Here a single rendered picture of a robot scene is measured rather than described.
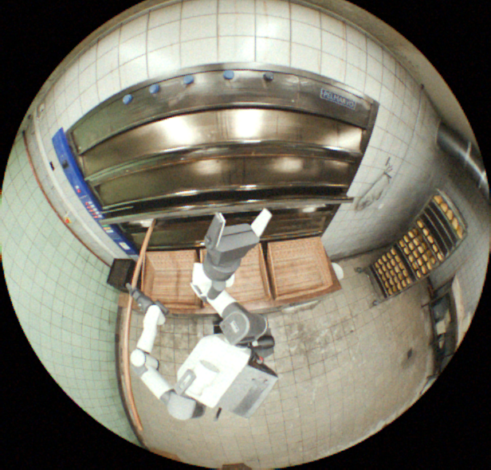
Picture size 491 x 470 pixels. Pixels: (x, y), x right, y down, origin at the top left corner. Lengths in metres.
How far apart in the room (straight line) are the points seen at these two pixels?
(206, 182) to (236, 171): 0.18
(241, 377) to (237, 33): 1.24
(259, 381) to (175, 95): 1.12
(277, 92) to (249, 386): 1.12
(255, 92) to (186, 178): 0.57
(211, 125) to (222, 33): 0.46
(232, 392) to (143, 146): 1.07
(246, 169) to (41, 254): 2.02
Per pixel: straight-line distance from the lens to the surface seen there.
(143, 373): 0.75
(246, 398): 0.59
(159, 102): 0.80
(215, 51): 0.76
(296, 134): 0.81
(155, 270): 1.71
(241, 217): 1.04
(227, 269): 0.33
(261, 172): 0.84
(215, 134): 0.73
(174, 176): 0.88
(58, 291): 2.03
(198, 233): 1.18
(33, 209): 1.93
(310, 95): 0.84
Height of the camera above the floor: 1.92
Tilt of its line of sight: 49 degrees down
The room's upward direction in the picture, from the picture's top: straight up
